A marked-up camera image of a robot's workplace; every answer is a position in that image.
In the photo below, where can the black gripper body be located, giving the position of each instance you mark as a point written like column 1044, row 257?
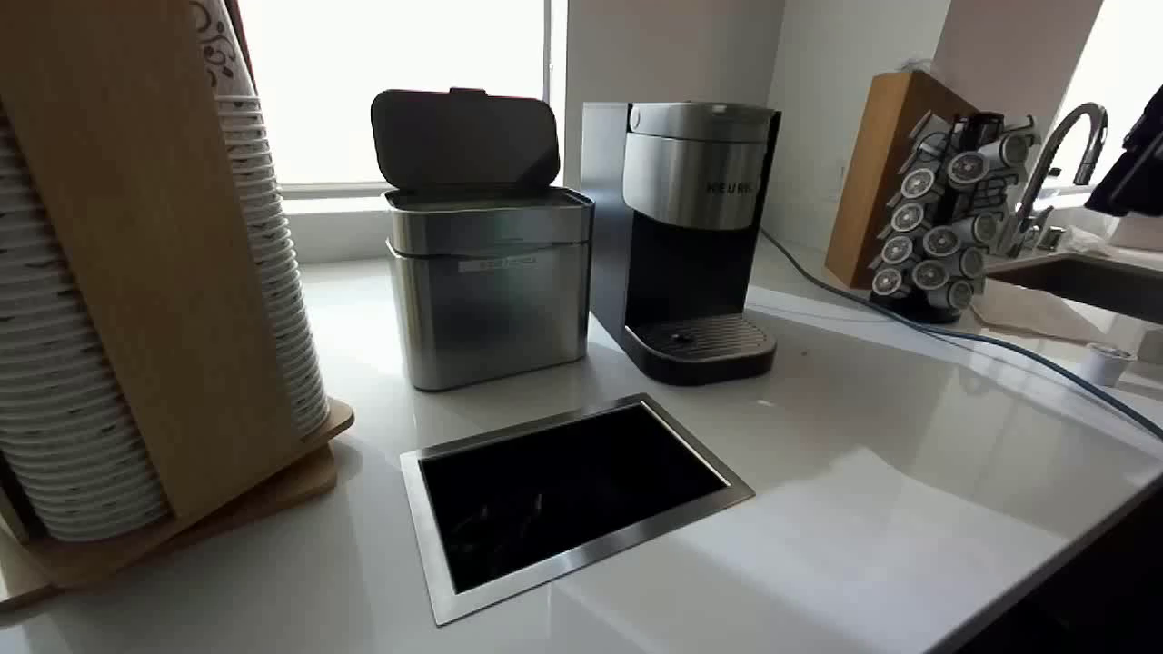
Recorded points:
column 1137, row 156

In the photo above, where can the black silver Keurig coffeemaker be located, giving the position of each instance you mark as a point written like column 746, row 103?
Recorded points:
column 678, row 268

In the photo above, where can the coffee pod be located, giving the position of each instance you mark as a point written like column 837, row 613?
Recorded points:
column 1011, row 145
column 963, row 168
column 888, row 282
column 942, row 241
column 928, row 278
column 906, row 220
column 895, row 252
column 915, row 183
column 959, row 292

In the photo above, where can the chrome faucet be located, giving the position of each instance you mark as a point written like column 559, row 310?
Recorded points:
column 1079, row 110

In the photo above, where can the steel sink basin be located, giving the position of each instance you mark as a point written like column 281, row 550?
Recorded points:
column 1091, row 285

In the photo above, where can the small white cap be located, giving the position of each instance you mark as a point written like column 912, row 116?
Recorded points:
column 1106, row 364

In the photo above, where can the light wooden box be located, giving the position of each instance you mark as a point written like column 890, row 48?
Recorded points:
column 874, row 168

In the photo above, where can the stainless steel lidded bin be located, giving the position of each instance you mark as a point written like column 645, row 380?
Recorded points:
column 485, row 303

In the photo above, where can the bright window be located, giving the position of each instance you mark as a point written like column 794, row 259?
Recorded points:
column 399, row 86

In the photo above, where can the steel countertop trash chute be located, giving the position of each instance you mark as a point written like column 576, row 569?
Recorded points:
column 425, row 532

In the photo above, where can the white paper cup stack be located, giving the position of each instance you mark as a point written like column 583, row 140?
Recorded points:
column 59, row 402
column 275, row 268

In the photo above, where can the wooden cup dispenser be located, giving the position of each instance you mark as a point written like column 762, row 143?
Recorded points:
column 122, row 241

